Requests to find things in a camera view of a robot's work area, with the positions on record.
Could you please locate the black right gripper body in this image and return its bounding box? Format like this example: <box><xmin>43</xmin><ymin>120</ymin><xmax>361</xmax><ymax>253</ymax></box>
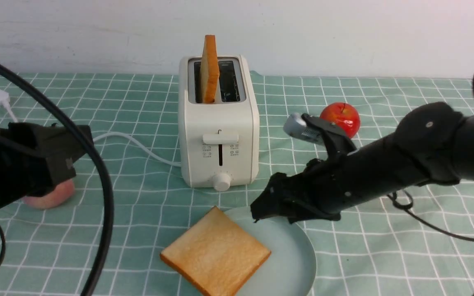
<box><xmin>273</xmin><ymin>158</ymin><xmax>355</xmax><ymax>224</ymax></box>

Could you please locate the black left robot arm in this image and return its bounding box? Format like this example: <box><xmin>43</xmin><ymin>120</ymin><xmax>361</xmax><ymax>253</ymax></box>
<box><xmin>0</xmin><ymin>122</ymin><xmax>85</xmax><ymax>208</ymax></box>

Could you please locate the toasted bread slice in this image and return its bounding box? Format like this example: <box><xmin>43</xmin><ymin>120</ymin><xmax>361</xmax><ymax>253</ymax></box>
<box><xmin>200</xmin><ymin>35</ymin><xmax>220</xmax><ymax>104</ymax></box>
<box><xmin>160</xmin><ymin>207</ymin><xmax>271</xmax><ymax>296</ymax></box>

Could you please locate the light green round plate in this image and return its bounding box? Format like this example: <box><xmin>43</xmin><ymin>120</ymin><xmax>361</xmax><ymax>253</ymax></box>
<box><xmin>225</xmin><ymin>207</ymin><xmax>317</xmax><ymax>296</ymax></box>

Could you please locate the white two-slot toaster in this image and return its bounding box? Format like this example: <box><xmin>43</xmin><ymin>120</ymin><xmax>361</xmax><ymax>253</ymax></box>
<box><xmin>177</xmin><ymin>55</ymin><xmax>260</xmax><ymax>192</ymax></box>

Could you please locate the pink peach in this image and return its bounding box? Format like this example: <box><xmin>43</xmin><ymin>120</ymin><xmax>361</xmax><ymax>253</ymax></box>
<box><xmin>21</xmin><ymin>179</ymin><xmax>75</xmax><ymax>210</ymax></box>

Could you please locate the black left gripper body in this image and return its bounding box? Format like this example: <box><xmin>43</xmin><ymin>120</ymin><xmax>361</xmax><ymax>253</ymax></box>
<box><xmin>0</xmin><ymin>123</ymin><xmax>86</xmax><ymax>197</ymax></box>

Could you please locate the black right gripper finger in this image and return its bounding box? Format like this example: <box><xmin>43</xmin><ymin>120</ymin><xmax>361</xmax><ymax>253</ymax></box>
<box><xmin>250</xmin><ymin>173</ymin><xmax>288</xmax><ymax>222</ymax></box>

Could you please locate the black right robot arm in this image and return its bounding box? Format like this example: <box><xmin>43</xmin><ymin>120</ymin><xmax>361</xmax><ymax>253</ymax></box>
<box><xmin>250</xmin><ymin>102</ymin><xmax>474</xmax><ymax>223</ymax></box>

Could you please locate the thick black left cable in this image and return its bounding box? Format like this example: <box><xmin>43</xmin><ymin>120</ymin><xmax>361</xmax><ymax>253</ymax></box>
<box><xmin>0</xmin><ymin>53</ymin><xmax>115</xmax><ymax>296</ymax></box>

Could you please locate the red apple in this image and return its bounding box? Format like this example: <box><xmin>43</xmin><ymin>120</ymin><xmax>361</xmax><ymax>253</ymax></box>
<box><xmin>320</xmin><ymin>102</ymin><xmax>361</xmax><ymax>139</ymax></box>

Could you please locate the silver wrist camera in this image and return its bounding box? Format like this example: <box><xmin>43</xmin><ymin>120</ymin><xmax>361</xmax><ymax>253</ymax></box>
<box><xmin>283</xmin><ymin>113</ymin><xmax>324</xmax><ymax>146</ymax></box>

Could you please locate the green checkered tablecloth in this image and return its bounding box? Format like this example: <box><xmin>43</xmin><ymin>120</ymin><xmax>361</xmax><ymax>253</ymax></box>
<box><xmin>0</xmin><ymin>73</ymin><xmax>474</xmax><ymax>296</ymax></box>

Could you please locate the thin black right cable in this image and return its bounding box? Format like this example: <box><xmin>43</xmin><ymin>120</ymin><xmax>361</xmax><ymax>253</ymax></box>
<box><xmin>387</xmin><ymin>70</ymin><xmax>474</xmax><ymax>296</ymax></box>

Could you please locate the white power cord with plug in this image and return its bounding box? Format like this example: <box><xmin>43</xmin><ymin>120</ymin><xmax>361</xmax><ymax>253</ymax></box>
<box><xmin>0</xmin><ymin>89</ymin><xmax>182</xmax><ymax>168</ymax></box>

